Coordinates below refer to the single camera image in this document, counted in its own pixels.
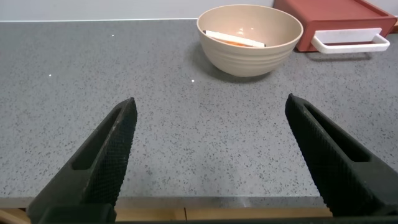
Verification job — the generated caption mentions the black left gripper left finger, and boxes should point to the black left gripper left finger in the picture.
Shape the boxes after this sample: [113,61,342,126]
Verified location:
[26,97,138,224]

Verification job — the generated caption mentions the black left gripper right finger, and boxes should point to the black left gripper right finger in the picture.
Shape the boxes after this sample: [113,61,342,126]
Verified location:
[285,93,398,218]

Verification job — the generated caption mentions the red drawer cabinet housing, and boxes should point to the red drawer cabinet housing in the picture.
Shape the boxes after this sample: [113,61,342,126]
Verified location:
[273,0,398,52]

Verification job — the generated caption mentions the wooden table frame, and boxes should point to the wooden table frame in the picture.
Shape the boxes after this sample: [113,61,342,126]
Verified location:
[0,207,333,223]

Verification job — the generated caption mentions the white marker pen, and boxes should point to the white marker pen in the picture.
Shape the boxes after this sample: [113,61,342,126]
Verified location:
[203,29,266,49]

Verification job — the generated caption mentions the red drawer with white handle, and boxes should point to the red drawer with white handle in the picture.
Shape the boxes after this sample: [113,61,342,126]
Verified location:
[297,18,398,55]

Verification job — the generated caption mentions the beige ribbed bowl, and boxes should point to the beige ribbed bowl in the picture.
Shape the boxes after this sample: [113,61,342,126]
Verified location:
[196,4,304,78]

